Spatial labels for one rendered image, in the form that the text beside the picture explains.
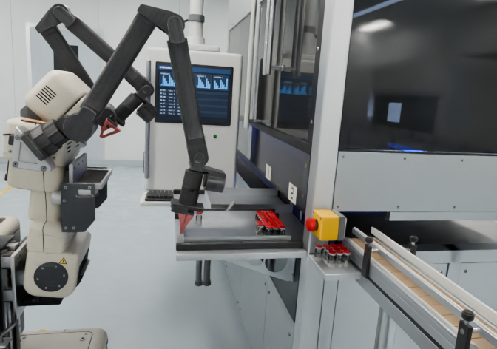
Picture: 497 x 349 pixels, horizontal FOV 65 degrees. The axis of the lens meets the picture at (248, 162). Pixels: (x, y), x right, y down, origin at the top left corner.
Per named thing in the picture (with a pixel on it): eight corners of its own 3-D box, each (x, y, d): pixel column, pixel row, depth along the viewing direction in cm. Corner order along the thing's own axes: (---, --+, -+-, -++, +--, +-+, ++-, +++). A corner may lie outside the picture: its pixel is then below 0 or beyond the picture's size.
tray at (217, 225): (270, 219, 150) (270, 210, 149) (290, 245, 125) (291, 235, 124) (180, 219, 143) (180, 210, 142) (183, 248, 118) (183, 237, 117)
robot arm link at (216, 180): (192, 146, 123) (194, 151, 114) (227, 153, 126) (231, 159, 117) (184, 182, 125) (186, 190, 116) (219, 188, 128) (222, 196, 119)
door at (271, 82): (254, 120, 206) (262, 3, 195) (277, 129, 161) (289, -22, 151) (253, 120, 206) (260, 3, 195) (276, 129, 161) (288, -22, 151)
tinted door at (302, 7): (277, 129, 161) (289, -22, 150) (316, 145, 120) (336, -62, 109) (276, 129, 161) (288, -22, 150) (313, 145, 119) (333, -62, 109)
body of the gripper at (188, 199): (203, 214, 120) (208, 191, 119) (170, 209, 117) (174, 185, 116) (201, 208, 126) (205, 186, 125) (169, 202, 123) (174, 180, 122)
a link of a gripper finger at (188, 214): (188, 238, 120) (195, 209, 119) (166, 234, 118) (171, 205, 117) (188, 230, 126) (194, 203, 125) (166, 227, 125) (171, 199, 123)
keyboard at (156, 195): (223, 194, 208) (223, 190, 207) (226, 202, 194) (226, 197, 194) (146, 193, 201) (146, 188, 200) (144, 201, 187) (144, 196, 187)
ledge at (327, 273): (350, 259, 122) (350, 253, 122) (370, 279, 110) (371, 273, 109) (308, 260, 119) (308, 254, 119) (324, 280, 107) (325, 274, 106)
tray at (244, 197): (275, 195, 185) (276, 188, 184) (292, 212, 160) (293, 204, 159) (204, 194, 178) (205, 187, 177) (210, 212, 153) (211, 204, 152)
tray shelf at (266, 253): (272, 196, 190) (273, 192, 190) (329, 256, 123) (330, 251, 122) (173, 195, 180) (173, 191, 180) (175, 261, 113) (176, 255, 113)
